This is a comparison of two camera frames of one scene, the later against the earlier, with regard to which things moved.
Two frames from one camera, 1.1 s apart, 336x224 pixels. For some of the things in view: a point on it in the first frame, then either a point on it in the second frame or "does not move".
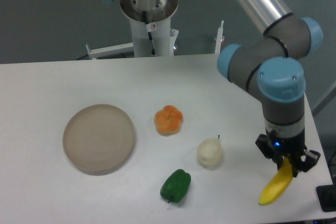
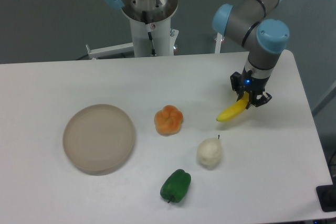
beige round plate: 98,139 does not move
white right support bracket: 220,38 does not move
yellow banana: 281,180 -> 234,108
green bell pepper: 176,185 does not move
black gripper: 270,145 -> 253,85
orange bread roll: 168,120 does not move
